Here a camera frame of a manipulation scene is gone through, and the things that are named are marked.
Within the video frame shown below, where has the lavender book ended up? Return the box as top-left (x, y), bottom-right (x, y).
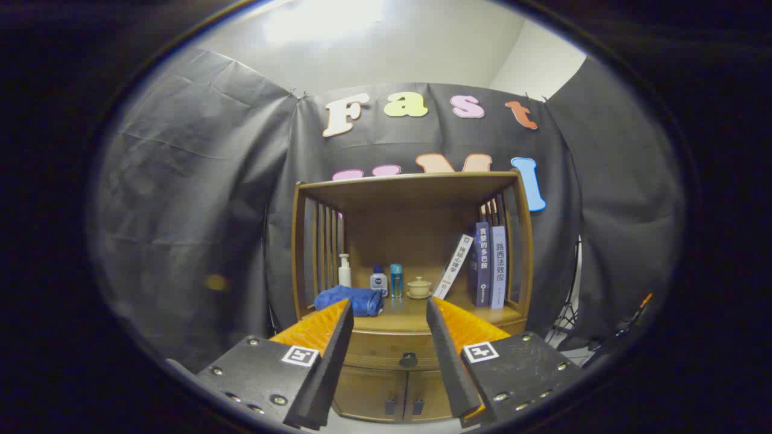
top-left (490, 225), bottom-right (508, 310)

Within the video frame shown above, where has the white book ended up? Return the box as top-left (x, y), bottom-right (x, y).
top-left (432, 234), bottom-right (475, 300)

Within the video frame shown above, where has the black tripod stand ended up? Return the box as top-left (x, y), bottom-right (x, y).
top-left (546, 238), bottom-right (583, 347)

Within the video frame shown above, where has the wooden drawer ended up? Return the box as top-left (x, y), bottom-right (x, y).
top-left (343, 318), bottom-right (527, 371)

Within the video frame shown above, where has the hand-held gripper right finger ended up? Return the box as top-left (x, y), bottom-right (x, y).
top-left (426, 297), bottom-right (586, 429)

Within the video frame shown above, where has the wooden cabinet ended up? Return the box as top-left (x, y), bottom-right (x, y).
top-left (291, 170), bottom-right (535, 423)

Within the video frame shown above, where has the black and orange device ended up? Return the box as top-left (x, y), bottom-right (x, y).
top-left (615, 292), bottom-right (655, 338)

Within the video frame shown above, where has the blue rolled towel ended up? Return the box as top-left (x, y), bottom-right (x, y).
top-left (314, 285), bottom-right (384, 318)

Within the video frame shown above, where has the dark blue book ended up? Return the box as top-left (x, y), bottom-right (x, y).
top-left (469, 221), bottom-right (493, 308)

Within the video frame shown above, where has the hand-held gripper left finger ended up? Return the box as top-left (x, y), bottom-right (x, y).
top-left (196, 298), bottom-right (355, 431)

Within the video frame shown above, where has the wooden cabinet door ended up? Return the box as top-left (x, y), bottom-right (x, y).
top-left (403, 369), bottom-right (459, 423)
top-left (333, 366), bottom-right (408, 421)

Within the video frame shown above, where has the wooden countertop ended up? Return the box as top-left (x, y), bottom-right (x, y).
top-left (302, 295), bottom-right (524, 333)

